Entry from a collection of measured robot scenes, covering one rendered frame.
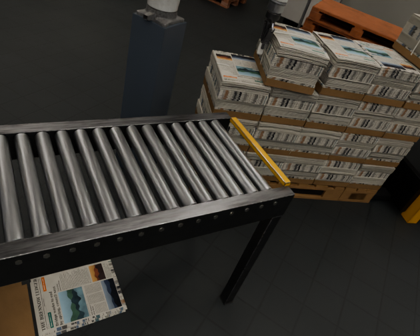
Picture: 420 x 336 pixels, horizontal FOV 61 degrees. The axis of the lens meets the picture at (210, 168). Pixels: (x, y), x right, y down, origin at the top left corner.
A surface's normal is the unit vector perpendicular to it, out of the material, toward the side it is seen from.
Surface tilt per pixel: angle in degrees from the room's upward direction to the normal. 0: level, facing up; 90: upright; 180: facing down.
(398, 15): 90
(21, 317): 0
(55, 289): 2
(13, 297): 0
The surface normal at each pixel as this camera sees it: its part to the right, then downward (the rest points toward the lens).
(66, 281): 0.29, -0.73
